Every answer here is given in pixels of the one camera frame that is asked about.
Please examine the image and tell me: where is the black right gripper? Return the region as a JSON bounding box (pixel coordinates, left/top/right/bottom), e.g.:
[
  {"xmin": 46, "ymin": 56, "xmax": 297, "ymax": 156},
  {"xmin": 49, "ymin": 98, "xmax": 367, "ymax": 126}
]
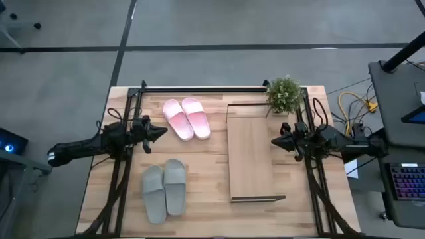
[{"xmin": 271, "ymin": 121, "xmax": 311, "ymax": 153}]

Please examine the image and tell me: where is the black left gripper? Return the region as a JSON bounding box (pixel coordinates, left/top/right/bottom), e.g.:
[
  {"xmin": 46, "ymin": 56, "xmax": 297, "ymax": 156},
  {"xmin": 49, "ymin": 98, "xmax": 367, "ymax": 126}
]
[{"xmin": 130, "ymin": 114, "xmax": 169, "ymax": 145}]

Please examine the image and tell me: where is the pink rubber slide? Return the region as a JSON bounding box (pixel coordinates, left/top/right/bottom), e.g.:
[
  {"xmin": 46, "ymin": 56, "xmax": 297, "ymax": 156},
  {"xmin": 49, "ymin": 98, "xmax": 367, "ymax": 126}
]
[
  {"xmin": 181, "ymin": 97, "xmax": 211, "ymax": 141},
  {"xmin": 162, "ymin": 98, "xmax": 195, "ymax": 142}
]

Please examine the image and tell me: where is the grey rubber slide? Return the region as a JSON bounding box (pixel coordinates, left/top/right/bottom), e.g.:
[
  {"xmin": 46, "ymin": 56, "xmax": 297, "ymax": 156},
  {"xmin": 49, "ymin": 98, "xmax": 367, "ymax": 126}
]
[
  {"xmin": 163, "ymin": 158, "xmax": 187, "ymax": 216},
  {"xmin": 142, "ymin": 165, "xmax": 167, "ymax": 225}
]

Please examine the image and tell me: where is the wooden shoe shelf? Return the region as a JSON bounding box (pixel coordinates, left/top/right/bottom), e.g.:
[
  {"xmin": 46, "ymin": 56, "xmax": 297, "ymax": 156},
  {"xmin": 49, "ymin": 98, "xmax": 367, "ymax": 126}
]
[{"xmin": 226, "ymin": 102, "xmax": 286, "ymax": 204}]

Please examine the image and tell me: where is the small green potted plant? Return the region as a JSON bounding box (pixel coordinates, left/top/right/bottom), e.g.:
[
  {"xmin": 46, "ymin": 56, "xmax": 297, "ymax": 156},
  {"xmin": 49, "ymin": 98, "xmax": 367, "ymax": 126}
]
[{"xmin": 265, "ymin": 74, "xmax": 305, "ymax": 116}]

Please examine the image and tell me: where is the white paper sheet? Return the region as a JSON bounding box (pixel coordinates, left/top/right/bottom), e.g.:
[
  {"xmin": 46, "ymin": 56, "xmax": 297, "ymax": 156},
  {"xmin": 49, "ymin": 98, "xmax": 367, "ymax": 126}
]
[{"xmin": 344, "ymin": 159, "xmax": 359, "ymax": 179}]

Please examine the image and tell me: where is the grey desk with pole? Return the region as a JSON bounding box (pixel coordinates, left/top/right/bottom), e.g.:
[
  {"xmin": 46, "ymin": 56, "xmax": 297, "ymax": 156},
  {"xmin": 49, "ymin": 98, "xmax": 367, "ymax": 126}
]
[{"xmin": 367, "ymin": 60, "xmax": 425, "ymax": 149}]

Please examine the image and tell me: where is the backlit computer keyboard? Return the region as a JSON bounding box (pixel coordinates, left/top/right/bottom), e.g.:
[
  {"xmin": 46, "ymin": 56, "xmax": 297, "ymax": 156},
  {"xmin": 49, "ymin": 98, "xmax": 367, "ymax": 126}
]
[{"xmin": 388, "ymin": 162, "xmax": 425, "ymax": 202}]

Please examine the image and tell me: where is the blue screen tablet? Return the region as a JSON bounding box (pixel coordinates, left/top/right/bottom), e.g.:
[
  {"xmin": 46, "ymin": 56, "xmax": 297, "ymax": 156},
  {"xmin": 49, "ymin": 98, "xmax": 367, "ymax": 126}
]
[{"xmin": 400, "ymin": 105, "xmax": 425, "ymax": 125}]

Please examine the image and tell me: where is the grey side bench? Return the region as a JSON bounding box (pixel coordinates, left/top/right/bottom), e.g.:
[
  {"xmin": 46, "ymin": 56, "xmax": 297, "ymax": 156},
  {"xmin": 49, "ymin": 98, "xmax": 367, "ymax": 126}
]
[{"xmin": 0, "ymin": 149, "xmax": 54, "ymax": 239}]

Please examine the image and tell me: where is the black computer with blue light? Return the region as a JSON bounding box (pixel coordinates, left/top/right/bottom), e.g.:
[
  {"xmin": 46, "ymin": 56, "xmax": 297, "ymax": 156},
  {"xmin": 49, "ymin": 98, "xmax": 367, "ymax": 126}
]
[{"xmin": 0, "ymin": 127, "xmax": 29, "ymax": 156}]

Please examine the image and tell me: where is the grey desk with keyboard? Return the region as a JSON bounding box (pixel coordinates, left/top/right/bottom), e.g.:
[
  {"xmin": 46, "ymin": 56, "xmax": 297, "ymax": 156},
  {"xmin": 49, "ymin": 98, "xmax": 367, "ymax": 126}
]
[{"xmin": 375, "ymin": 144, "xmax": 425, "ymax": 230}]

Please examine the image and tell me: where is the black pole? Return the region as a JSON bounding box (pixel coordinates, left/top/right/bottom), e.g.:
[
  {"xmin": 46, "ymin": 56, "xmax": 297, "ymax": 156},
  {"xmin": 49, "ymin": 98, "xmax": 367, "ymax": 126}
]
[{"xmin": 381, "ymin": 31, "xmax": 425, "ymax": 73}]

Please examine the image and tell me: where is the grey office chair base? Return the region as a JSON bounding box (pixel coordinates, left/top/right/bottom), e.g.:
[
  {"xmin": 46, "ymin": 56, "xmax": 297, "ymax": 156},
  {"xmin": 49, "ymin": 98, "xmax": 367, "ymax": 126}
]
[{"xmin": 0, "ymin": 0, "xmax": 43, "ymax": 54}]

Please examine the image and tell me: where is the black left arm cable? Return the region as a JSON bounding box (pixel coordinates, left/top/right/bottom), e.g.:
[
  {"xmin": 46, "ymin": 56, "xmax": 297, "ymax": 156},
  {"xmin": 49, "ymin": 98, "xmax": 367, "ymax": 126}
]
[{"xmin": 95, "ymin": 107, "xmax": 133, "ymax": 133}]

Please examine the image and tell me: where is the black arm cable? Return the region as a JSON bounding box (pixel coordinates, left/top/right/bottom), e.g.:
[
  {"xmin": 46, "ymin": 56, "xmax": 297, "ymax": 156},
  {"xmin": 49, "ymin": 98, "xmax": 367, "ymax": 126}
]
[
  {"xmin": 95, "ymin": 107, "xmax": 133, "ymax": 133},
  {"xmin": 311, "ymin": 97, "xmax": 329, "ymax": 129}
]

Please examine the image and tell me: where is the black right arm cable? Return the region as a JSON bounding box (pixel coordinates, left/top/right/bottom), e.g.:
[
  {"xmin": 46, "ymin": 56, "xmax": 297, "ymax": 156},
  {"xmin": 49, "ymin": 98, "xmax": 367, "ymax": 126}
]
[{"xmin": 311, "ymin": 97, "xmax": 329, "ymax": 129}]

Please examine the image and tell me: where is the black aluminium table frame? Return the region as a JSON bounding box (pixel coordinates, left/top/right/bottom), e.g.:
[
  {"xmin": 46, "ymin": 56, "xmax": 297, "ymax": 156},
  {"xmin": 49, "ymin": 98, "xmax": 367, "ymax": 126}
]
[{"xmin": 78, "ymin": 79, "xmax": 365, "ymax": 239}]

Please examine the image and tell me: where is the black floor cable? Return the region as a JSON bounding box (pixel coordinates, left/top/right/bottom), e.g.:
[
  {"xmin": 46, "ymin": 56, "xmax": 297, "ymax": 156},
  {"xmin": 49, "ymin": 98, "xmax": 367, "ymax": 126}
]
[{"xmin": 327, "ymin": 78, "xmax": 371, "ymax": 96}]

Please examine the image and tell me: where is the yellow cable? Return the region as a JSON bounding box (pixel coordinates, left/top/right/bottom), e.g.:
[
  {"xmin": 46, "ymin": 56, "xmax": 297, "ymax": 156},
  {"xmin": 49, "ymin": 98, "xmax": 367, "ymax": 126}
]
[{"xmin": 337, "ymin": 91, "xmax": 379, "ymax": 137}]

